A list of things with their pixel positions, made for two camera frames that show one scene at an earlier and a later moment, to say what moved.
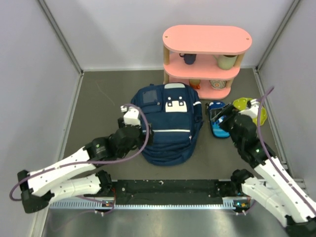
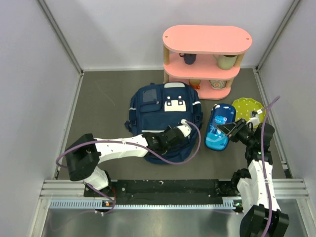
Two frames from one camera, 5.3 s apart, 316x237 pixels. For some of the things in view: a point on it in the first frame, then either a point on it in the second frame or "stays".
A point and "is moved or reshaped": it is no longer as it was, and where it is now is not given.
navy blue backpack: [174, 111] stays
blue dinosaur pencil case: [217, 129] is moved or reshaped
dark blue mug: [189, 59] stays
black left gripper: [149, 140] -> [168, 128]
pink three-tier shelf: [207, 57] stays
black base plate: [170, 191] stays
